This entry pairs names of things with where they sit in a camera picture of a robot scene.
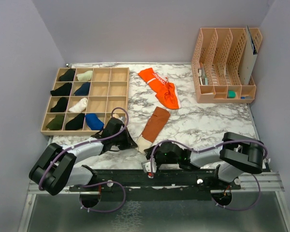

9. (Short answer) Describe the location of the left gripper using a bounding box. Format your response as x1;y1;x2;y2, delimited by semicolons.
112;127;138;150

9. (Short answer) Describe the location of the rust brown underwear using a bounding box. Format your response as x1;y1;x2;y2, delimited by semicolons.
136;107;170;155

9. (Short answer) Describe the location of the bright orange underwear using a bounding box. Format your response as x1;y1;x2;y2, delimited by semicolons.
138;68;181;110

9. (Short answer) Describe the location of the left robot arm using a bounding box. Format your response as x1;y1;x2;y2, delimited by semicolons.
29;117;138;196

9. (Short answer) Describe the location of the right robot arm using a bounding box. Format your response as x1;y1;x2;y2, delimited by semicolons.
142;132;268;189

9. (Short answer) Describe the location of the blue rolled underwear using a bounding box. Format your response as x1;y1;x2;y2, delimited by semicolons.
85;113;104;131

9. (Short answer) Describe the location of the black rolled underwear bottom row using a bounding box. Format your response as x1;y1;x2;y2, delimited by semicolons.
65;113;85;131

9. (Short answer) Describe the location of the white rolled underwear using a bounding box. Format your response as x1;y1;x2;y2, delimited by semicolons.
68;98;88;113

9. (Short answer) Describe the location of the navy rolled underwear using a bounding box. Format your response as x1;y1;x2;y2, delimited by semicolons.
74;82;90;96

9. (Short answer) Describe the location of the dark green rolled underwear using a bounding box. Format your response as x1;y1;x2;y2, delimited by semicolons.
46;115;65;131

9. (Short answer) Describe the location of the black rolled underwear third row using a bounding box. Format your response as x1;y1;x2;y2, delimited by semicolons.
50;97;68;113

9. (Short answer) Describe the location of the light green rolled underwear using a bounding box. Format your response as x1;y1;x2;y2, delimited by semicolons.
76;70;93;82

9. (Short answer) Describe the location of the black rolled underwear second row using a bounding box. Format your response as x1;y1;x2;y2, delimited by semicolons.
50;82;72;96

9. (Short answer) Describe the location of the black rolled underwear top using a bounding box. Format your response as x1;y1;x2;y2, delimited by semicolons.
58;69;75;82

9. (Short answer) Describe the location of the wooden compartment organizer tray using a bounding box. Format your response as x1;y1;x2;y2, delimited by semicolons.
41;67;130;136

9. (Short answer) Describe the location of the green object in rack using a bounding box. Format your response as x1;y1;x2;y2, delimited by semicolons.
227;90;236;99

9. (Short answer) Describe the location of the pink plastic file rack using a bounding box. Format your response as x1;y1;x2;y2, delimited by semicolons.
191;28;262;103

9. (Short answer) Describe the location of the white board in rack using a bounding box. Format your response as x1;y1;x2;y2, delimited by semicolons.
239;26;258;85

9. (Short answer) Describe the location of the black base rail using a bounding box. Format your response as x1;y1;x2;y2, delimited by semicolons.
69;169;232;202

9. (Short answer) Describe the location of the aluminium extrusion rail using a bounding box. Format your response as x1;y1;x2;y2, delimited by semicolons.
26;172;286;194

